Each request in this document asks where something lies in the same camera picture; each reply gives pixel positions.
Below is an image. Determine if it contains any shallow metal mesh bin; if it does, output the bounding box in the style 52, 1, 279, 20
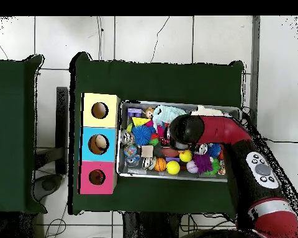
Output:
116, 100, 242, 183

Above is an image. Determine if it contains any blue spiky rubber ball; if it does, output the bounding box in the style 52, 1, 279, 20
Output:
132, 125, 152, 146

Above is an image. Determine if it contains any yellow cheese wedge toy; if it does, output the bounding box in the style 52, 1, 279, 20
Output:
132, 117, 151, 126

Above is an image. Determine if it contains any mint knitted cloth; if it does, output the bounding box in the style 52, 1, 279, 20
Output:
152, 104, 187, 130

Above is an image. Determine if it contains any brown mini football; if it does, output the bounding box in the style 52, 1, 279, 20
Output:
160, 147, 181, 157

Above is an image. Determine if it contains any orange mini basketball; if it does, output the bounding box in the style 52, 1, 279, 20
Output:
154, 157, 167, 172

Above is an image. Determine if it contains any yellow ball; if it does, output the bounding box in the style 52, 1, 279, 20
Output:
166, 160, 181, 175
179, 149, 193, 162

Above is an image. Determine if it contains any dark green table cloth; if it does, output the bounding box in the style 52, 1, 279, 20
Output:
68, 52, 245, 220

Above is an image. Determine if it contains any white mini baseball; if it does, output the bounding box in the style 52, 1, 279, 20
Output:
186, 160, 199, 174

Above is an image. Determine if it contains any cream knitted cloth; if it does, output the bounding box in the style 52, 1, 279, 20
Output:
190, 105, 225, 117

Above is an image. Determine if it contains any purple spiky monster toy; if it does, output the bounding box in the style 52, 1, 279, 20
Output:
192, 153, 214, 174

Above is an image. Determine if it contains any green cloth side table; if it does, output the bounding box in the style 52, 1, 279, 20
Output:
0, 55, 48, 214

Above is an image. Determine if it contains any black power cable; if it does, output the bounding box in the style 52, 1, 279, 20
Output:
240, 106, 298, 144

